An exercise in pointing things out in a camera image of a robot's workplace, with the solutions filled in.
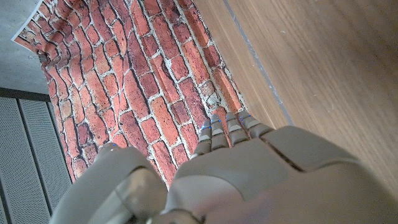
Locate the grey tape outline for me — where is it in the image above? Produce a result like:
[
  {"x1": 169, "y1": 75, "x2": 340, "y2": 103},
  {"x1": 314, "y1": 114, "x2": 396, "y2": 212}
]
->
[{"x1": 222, "y1": 0, "x2": 295, "y2": 127}]

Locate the small metal backdrop clip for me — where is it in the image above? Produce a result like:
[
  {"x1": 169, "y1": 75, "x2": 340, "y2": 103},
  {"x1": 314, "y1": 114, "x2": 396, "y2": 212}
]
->
[{"x1": 29, "y1": 53, "x2": 49, "y2": 63}]

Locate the red brick print backdrop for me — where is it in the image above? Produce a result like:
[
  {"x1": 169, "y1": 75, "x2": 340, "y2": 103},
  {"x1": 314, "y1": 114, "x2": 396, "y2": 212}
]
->
[{"x1": 11, "y1": 0, "x2": 246, "y2": 184}]

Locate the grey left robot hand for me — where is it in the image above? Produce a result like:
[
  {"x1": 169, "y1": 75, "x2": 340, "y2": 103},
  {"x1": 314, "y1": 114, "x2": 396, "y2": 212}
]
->
[{"x1": 49, "y1": 111, "x2": 398, "y2": 224}]

